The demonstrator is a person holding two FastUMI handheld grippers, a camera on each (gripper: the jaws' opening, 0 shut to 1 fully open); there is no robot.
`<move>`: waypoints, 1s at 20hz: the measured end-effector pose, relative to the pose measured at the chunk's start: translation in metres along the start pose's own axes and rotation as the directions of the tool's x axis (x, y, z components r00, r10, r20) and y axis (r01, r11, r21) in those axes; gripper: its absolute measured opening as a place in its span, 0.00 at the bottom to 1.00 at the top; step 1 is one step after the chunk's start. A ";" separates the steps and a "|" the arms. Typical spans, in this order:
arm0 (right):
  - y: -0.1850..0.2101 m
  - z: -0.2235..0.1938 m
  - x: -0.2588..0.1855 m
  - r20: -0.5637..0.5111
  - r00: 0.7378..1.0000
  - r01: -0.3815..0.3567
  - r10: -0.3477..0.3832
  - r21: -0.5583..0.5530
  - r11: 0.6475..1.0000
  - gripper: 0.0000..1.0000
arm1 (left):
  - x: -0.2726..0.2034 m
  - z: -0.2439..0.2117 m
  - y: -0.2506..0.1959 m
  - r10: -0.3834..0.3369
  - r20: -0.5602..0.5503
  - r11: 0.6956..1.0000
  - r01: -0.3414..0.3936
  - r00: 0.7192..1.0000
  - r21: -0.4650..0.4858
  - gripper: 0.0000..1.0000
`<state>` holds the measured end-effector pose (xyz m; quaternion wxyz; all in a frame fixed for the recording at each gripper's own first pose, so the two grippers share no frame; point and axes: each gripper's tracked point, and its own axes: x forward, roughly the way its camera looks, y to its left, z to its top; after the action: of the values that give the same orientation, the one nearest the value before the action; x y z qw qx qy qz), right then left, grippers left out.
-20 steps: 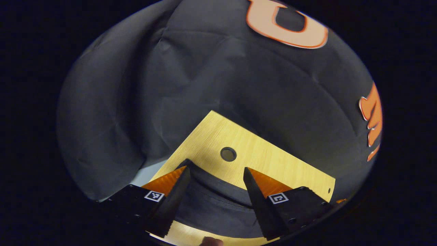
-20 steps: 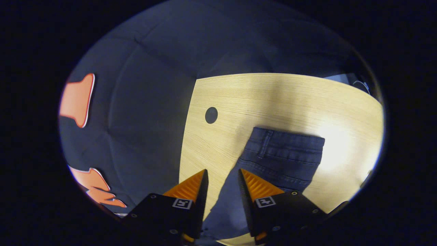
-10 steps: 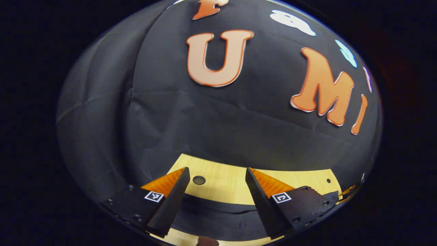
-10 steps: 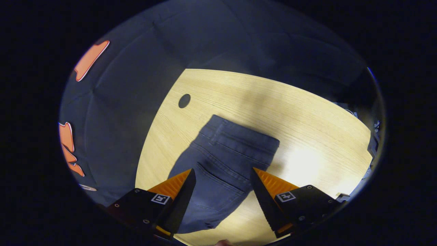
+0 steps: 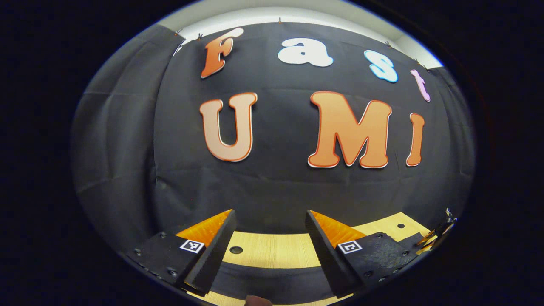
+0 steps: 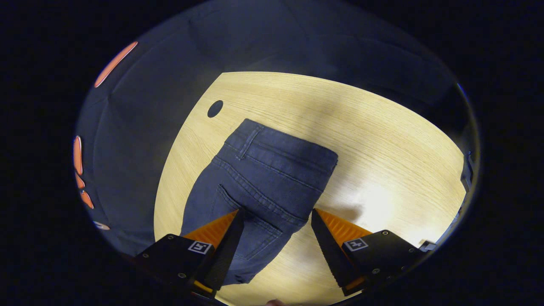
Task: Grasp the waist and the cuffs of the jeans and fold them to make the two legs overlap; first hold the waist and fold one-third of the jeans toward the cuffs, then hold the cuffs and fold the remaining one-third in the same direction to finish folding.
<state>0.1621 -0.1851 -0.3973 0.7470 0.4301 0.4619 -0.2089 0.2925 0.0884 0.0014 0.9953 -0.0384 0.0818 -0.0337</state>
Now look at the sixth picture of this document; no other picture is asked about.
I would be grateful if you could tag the small black block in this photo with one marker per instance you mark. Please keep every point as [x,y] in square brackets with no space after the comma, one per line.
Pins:
[427,245]

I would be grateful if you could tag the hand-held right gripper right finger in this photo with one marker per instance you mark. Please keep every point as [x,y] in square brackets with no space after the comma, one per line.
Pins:
[327,255]

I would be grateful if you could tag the dark denim jeans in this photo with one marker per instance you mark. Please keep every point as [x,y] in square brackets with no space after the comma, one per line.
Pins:
[263,178]

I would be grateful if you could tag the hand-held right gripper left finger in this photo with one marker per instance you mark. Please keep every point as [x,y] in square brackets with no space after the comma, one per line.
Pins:
[227,255]

